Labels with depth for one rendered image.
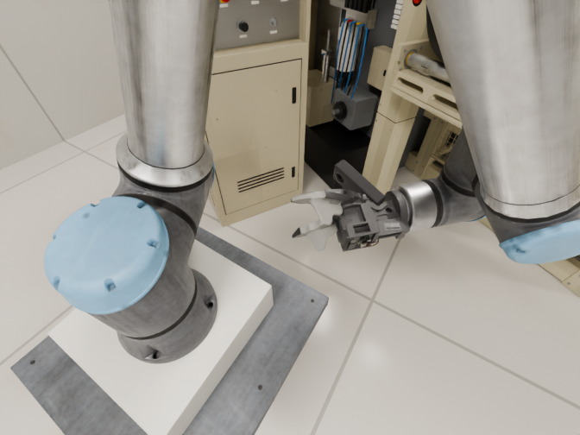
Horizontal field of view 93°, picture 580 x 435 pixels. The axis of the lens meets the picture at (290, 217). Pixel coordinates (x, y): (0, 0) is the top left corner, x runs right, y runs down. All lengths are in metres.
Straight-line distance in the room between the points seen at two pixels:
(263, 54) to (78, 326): 1.08
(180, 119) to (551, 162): 0.39
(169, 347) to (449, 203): 0.54
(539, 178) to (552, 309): 1.54
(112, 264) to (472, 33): 0.41
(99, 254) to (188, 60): 0.26
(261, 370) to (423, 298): 1.04
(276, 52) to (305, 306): 1.00
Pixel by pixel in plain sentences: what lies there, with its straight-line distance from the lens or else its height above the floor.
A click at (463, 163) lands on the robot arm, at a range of 0.49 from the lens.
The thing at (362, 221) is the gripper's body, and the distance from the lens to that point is 0.49.
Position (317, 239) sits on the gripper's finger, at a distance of 0.55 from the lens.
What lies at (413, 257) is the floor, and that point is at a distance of 1.65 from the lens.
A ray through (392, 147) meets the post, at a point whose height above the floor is 0.49.
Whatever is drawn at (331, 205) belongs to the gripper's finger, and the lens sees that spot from 0.46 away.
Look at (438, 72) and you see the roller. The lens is 1.14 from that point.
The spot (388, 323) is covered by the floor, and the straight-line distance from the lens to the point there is 1.41.
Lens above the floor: 1.24
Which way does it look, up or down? 47 degrees down
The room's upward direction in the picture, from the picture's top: straight up
